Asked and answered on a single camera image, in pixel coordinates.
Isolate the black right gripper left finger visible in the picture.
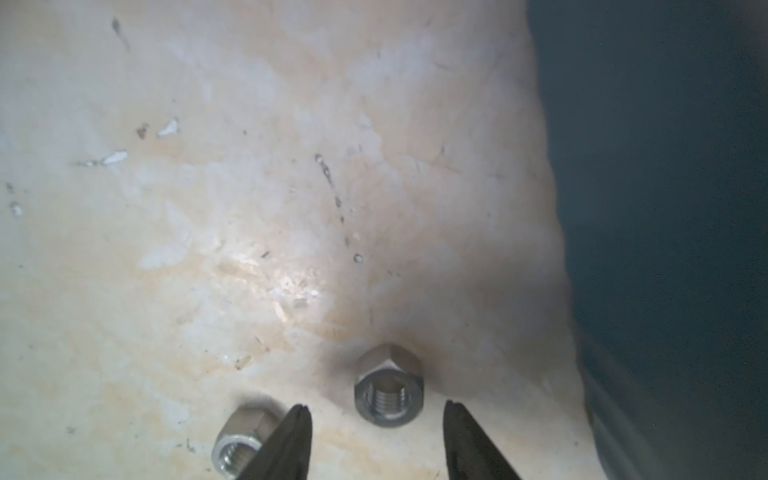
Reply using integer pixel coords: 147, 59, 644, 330
236, 404, 313, 480

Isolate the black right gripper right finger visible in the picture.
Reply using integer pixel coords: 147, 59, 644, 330
442, 400, 521, 480

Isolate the teal plastic storage box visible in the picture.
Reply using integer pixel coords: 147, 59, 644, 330
527, 1, 767, 479

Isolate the silver hex nut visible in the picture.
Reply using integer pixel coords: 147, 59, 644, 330
211, 406, 279, 479
354, 343, 425, 428

